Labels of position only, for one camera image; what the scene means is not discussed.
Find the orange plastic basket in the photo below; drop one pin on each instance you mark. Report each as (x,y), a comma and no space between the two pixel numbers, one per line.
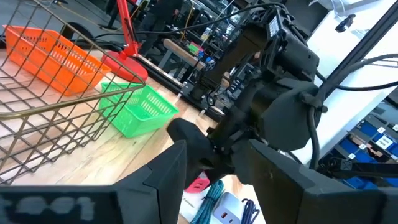
(62,77)

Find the red desk lamp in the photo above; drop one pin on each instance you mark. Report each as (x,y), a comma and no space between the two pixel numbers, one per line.
(130,67)

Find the white and green Acer box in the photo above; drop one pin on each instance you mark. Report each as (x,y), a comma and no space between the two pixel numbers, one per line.
(192,203)

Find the white USB charger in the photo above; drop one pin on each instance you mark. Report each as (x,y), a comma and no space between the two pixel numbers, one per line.
(228,208)

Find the person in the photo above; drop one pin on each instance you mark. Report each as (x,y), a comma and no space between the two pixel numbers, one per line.
(152,28)

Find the black table edge rail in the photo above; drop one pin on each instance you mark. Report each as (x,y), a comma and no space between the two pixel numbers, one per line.
(174,79)

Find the black frame post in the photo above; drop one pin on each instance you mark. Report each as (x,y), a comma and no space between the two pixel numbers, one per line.
(357,53)

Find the wooden-top workbench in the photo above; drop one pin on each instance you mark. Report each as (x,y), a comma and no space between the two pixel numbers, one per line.
(183,53)

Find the small pink box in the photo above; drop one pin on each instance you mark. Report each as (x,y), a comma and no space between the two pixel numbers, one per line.
(199,186)

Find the black wall-mounted device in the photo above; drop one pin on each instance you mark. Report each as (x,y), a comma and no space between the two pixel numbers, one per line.
(345,23)

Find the green plastic basket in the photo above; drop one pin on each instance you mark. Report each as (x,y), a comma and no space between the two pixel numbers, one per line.
(146,121)

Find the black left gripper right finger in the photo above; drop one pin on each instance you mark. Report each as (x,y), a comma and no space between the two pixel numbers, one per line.
(286,193)

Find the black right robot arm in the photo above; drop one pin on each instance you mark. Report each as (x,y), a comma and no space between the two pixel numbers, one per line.
(236,53)

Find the shelving with blue bins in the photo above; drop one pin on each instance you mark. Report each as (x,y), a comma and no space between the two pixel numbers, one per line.
(367,129)

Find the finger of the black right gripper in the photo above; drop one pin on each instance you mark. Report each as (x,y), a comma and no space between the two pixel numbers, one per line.
(199,149)

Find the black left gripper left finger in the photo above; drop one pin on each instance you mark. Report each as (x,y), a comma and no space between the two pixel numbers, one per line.
(155,193)

